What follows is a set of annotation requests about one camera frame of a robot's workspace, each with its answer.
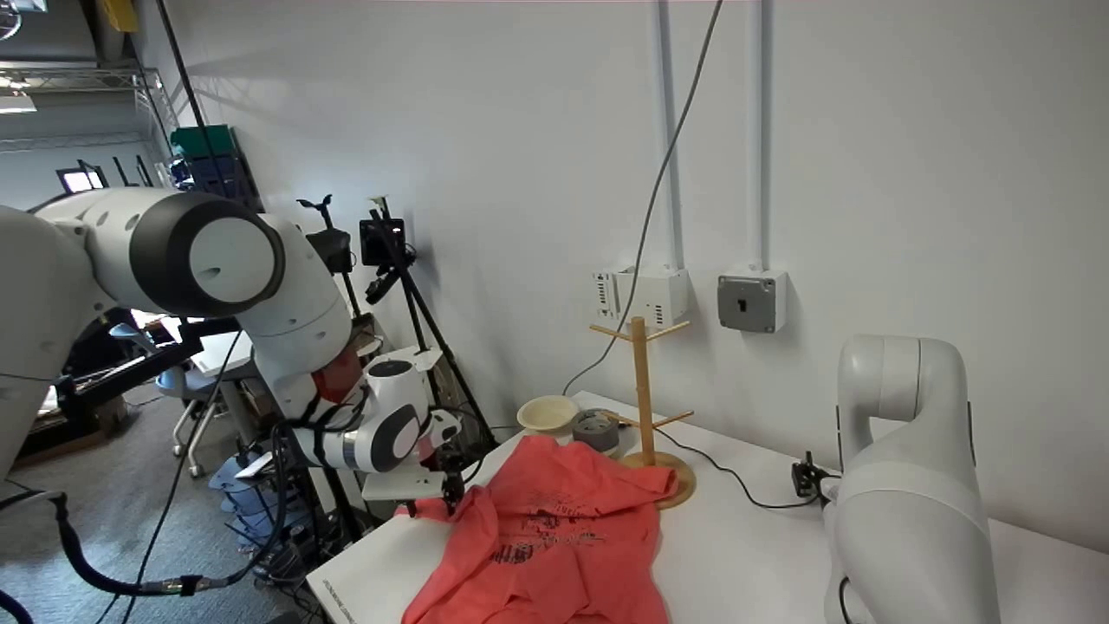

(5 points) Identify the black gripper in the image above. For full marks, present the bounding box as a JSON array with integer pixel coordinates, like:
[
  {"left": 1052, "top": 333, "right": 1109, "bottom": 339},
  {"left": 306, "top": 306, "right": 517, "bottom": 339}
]
[{"left": 420, "top": 437, "right": 473, "bottom": 524}]

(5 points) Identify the cream bowl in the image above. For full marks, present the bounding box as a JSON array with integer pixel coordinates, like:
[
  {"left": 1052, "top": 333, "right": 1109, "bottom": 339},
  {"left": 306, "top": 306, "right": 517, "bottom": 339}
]
[{"left": 511, "top": 393, "right": 583, "bottom": 439}]

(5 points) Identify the blue plastic clutter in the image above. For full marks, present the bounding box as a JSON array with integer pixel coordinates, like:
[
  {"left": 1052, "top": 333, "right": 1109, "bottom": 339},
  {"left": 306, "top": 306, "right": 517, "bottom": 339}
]
[{"left": 212, "top": 450, "right": 290, "bottom": 546}]

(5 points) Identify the black stand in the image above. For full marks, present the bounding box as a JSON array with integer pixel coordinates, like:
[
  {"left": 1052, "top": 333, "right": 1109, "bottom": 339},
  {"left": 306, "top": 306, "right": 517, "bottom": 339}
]
[{"left": 294, "top": 192, "right": 357, "bottom": 306}]

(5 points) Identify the white wall conduit pipe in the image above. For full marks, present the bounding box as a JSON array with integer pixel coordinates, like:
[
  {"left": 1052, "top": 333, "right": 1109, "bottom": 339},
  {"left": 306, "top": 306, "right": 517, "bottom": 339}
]
[
  {"left": 656, "top": 0, "right": 688, "bottom": 272},
  {"left": 746, "top": 0, "right": 776, "bottom": 276}
]

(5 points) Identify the black metal frame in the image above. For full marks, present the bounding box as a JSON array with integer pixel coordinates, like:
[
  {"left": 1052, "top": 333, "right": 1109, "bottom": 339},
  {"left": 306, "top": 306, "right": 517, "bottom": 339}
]
[{"left": 269, "top": 403, "right": 373, "bottom": 558}]

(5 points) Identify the grey junction box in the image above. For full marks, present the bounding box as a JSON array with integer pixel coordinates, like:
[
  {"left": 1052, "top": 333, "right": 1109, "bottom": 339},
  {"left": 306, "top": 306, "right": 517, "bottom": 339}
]
[{"left": 714, "top": 267, "right": 793, "bottom": 339}]

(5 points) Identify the thick black floor hose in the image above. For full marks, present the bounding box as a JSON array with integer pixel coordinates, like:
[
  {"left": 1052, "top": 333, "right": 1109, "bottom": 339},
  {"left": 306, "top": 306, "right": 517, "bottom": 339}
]
[{"left": 47, "top": 490, "right": 299, "bottom": 598}]

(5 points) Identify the black camera on tripod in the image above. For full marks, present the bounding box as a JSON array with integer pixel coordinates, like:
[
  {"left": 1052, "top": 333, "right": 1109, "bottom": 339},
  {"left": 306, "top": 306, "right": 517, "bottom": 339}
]
[{"left": 357, "top": 194, "right": 499, "bottom": 447}]

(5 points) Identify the coral printed t-shirt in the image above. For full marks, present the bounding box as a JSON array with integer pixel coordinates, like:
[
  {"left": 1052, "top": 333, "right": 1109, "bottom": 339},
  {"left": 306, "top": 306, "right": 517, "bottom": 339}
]
[{"left": 398, "top": 431, "right": 684, "bottom": 624}]

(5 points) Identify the grey wall cable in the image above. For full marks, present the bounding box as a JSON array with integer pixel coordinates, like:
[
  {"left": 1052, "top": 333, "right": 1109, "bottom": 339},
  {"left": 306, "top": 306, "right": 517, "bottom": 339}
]
[{"left": 562, "top": 0, "right": 729, "bottom": 398}]

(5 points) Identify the plain white wall box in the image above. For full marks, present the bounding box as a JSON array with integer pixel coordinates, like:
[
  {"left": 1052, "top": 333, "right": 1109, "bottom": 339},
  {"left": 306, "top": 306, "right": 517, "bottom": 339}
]
[{"left": 627, "top": 267, "right": 697, "bottom": 333}]

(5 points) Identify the black table cable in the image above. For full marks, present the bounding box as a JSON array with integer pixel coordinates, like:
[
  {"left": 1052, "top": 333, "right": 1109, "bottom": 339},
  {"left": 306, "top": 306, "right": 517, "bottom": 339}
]
[{"left": 659, "top": 425, "right": 811, "bottom": 514}]

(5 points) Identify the white tube-shaped device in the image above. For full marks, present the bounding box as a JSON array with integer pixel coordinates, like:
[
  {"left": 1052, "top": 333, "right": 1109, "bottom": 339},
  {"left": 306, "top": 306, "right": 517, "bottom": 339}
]
[{"left": 823, "top": 333, "right": 1005, "bottom": 624}]

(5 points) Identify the small black electronic box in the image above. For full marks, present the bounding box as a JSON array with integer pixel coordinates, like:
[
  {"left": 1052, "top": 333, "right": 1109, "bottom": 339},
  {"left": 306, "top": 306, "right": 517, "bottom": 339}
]
[{"left": 789, "top": 450, "right": 838, "bottom": 508}]

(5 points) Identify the white wall box with print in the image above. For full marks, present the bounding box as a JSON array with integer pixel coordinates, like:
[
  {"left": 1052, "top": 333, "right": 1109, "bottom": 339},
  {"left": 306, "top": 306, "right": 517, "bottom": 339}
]
[{"left": 591, "top": 269, "right": 637, "bottom": 326}]

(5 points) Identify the wooden mug tree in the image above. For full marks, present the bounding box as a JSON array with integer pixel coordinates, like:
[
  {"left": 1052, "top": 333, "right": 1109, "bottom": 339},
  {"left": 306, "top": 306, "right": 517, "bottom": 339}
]
[{"left": 584, "top": 312, "right": 701, "bottom": 508}]

